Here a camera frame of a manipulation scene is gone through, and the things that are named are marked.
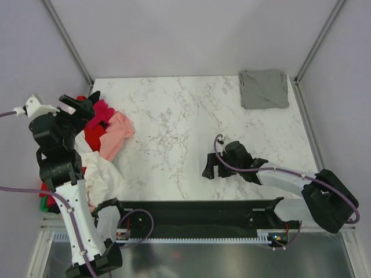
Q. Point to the left aluminium frame post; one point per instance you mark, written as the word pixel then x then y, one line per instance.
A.
pixel 50 9

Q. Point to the aluminium frame post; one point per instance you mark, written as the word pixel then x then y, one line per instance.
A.
pixel 50 9
pixel 335 11

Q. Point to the light pink t shirt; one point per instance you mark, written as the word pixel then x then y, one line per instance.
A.
pixel 119 129

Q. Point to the magenta t shirt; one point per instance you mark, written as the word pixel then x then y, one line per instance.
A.
pixel 103 114

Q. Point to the white coca-cola t shirt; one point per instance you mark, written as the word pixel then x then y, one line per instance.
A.
pixel 102 179

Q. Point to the red t shirt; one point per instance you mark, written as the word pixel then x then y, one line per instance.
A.
pixel 92 137

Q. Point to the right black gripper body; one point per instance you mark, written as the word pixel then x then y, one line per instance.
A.
pixel 226 157

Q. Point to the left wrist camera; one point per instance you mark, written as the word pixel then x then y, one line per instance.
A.
pixel 35 106

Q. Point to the folded grey t shirt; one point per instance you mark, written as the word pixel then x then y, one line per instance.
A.
pixel 263 89

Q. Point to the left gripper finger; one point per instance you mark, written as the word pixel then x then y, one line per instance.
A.
pixel 69 101
pixel 94 97

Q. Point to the green t shirt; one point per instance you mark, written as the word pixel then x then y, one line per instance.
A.
pixel 49 205

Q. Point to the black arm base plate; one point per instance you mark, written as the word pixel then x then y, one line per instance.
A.
pixel 201 218

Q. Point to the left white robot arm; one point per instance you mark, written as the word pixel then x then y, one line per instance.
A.
pixel 94 250

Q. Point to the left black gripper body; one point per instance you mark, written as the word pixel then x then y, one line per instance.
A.
pixel 75 121

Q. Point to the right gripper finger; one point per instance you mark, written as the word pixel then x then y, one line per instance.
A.
pixel 212 167
pixel 224 171

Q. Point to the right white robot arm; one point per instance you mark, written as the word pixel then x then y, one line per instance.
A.
pixel 321 197

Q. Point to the white slotted cable duct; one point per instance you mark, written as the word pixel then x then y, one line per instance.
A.
pixel 260 238

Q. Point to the right aluminium frame post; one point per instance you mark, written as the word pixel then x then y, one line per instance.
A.
pixel 335 11

